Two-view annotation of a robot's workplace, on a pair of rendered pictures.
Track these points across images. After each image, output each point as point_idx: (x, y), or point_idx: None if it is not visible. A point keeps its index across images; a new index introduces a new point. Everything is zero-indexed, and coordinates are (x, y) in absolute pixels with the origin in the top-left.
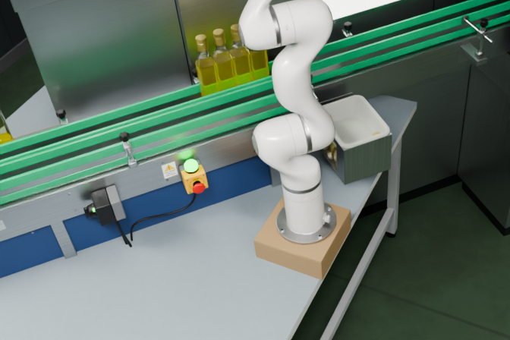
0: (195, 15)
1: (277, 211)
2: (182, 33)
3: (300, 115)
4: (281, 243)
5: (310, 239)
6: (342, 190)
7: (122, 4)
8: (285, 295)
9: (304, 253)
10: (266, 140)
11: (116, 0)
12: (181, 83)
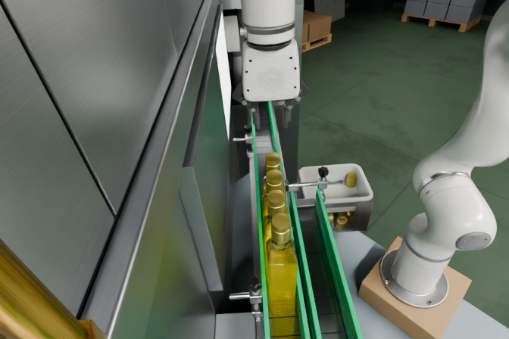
0: (211, 213)
1: (392, 300)
2: (198, 259)
3: (453, 174)
4: (446, 311)
5: (443, 279)
6: (343, 241)
7: (157, 318)
8: (486, 337)
9: (461, 291)
10: (493, 219)
11: (148, 325)
12: (213, 328)
